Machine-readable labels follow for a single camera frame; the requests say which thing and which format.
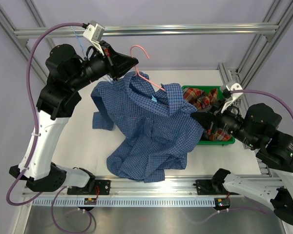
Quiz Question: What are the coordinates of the light blue wire hanger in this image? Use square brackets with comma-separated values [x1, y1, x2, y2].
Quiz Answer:
[70, 25, 113, 83]

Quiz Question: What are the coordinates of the brown red plaid shirt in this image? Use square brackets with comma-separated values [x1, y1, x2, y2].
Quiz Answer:
[183, 87, 232, 142]

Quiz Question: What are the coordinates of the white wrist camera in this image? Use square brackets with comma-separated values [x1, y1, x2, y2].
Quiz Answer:
[83, 20, 105, 55]
[220, 81, 243, 113]

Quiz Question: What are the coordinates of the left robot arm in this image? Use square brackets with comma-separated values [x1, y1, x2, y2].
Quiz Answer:
[9, 40, 139, 195]

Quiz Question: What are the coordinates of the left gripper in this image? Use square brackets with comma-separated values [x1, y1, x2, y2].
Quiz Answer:
[67, 39, 137, 91]

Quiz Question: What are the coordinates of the green plastic tray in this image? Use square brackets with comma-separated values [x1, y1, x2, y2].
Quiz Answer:
[182, 85, 235, 146]

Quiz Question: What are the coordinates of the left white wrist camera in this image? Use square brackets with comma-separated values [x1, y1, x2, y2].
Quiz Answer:
[83, 20, 105, 55]

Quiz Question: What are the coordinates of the pink wire hanger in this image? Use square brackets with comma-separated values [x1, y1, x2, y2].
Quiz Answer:
[129, 45, 166, 93]

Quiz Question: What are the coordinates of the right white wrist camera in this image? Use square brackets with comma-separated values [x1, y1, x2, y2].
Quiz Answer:
[220, 81, 243, 113]

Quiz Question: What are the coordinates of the blue checked shirt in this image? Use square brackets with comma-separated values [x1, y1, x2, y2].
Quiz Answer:
[90, 72, 204, 183]

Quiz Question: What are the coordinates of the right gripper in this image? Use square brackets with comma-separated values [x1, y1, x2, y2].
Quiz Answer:
[192, 97, 260, 149]

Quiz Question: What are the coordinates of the front aluminium rail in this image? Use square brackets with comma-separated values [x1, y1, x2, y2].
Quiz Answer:
[21, 176, 284, 197]

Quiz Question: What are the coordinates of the aluminium frame top rail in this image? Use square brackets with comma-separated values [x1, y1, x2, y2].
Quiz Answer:
[14, 22, 279, 39]

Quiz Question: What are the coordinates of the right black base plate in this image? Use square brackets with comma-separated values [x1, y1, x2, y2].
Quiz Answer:
[194, 179, 221, 195]

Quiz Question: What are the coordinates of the white slotted cable duct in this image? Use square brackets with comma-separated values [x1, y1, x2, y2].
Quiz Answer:
[33, 197, 215, 207]

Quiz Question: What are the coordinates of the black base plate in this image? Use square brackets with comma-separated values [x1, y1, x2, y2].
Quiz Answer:
[194, 179, 221, 195]
[67, 179, 110, 195]

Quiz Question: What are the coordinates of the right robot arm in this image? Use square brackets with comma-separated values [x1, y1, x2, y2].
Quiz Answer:
[191, 101, 293, 225]

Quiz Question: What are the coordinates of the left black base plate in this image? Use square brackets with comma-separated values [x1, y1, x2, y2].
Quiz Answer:
[67, 179, 110, 195]

